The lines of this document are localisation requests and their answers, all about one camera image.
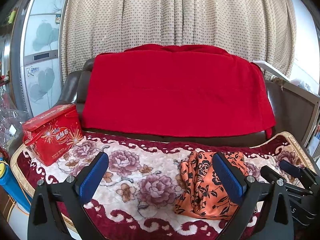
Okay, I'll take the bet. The white floral refrigerator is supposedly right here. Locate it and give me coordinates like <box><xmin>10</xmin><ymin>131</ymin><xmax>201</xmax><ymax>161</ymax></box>
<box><xmin>10</xmin><ymin>0</ymin><xmax>68</xmax><ymax>118</ymax></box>

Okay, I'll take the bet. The orange black floral garment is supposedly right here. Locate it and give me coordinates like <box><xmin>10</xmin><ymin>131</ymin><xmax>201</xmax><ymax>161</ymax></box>
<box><xmin>174</xmin><ymin>151</ymin><xmax>238</xmax><ymax>220</ymax></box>

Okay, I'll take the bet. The dark leather sofa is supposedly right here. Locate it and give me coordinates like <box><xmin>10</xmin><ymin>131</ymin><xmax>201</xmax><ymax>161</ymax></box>
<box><xmin>53</xmin><ymin>57</ymin><xmax>316</xmax><ymax>148</ymax></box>

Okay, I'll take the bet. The beige dotted curtain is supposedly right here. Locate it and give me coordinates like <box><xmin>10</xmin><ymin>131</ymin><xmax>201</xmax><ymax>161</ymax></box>
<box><xmin>61</xmin><ymin>0</ymin><xmax>296</xmax><ymax>77</ymax></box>

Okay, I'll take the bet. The red gift box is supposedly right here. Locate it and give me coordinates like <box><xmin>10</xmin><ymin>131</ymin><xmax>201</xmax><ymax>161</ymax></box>
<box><xmin>22</xmin><ymin>104</ymin><xmax>83</xmax><ymax>166</ymax></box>

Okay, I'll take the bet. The white window sill shelf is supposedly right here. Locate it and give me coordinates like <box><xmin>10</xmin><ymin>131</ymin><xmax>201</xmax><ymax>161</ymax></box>
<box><xmin>252</xmin><ymin>60</ymin><xmax>319</xmax><ymax>107</ymax></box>

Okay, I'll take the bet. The blue bottle yellow cap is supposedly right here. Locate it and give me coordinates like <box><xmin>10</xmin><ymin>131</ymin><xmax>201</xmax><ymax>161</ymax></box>
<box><xmin>0</xmin><ymin>158</ymin><xmax>32</xmax><ymax>212</ymax></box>

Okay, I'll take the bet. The red blanket on sofa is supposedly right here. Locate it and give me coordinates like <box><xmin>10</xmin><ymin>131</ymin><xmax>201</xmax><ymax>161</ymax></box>
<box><xmin>82</xmin><ymin>44</ymin><xmax>276</xmax><ymax>137</ymax></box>

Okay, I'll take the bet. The clear plastic bag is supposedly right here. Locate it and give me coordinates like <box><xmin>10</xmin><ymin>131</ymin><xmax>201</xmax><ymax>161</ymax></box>
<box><xmin>1</xmin><ymin>87</ymin><xmax>29</xmax><ymax>155</ymax></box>

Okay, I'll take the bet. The floral plush blanket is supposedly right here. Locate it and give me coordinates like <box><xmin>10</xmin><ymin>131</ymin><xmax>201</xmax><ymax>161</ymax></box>
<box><xmin>10</xmin><ymin>132</ymin><xmax>318</xmax><ymax>239</ymax></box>

